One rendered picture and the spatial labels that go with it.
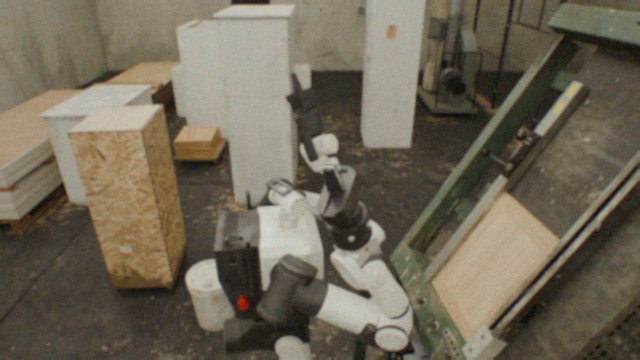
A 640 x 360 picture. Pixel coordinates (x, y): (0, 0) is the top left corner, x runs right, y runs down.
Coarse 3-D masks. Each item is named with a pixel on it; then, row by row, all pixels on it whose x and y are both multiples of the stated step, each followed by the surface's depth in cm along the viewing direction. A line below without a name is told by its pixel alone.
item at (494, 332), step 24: (624, 168) 115; (624, 192) 113; (600, 216) 116; (624, 216) 116; (576, 240) 120; (600, 240) 119; (552, 264) 124; (576, 264) 122; (528, 288) 129; (552, 288) 125; (504, 312) 132; (528, 312) 128; (480, 336) 136; (504, 336) 132
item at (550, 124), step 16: (576, 96) 145; (560, 112) 147; (544, 128) 151; (544, 144) 152; (528, 160) 155; (512, 176) 157; (496, 192) 160; (480, 208) 164; (464, 224) 168; (464, 240) 168; (448, 256) 170; (432, 272) 174
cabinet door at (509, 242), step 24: (504, 192) 159; (504, 216) 155; (528, 216) 145; (480, 240) 161; (504, 240) 150; (528, 240) 141; (552, 240) 133; (456, 264) 166; (480, 264) 156; (504, 264) 146; (528, 264) 137; (456, 288) 162; (480, 288) 151; (504, 288) 142; (456, 312) 156; (480, 312) 147
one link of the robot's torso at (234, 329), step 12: (228, 324) 135; (240, 324) 135; (252, 324) 130; (264, 324) 129; (300, 324) 132; (228, 336) 133; (240, 336) 131; (252, 336) 131; (264, 336) 132; (228, 348) 133; (240, 348) 133; (252, 348) 134; (264, 348) 135
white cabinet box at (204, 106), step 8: (184, 88) 517; (192, 88) 517; (200, 88) 517; (208, 88) 517; (216, 88) 517; (184, 96) 521; (192, 96) 521; (200, 96) 521; (208, 96) 521; (216, 96) 521; (224, 96) 521; (192, 104) 526; (200, 104) 526; (208, 104) 526; (216, 104) 526; (224, 104) 526; (192, 112) 531; (200, 112) 531; (208, 112) 531; (216, 112) 531; (224, 112) 531; (192, 120) 535; (200, 120) 536; (208, 120) 536; (216, 120) 536; (224, 120) 536; (224, 128) 541; (224, 136) 546
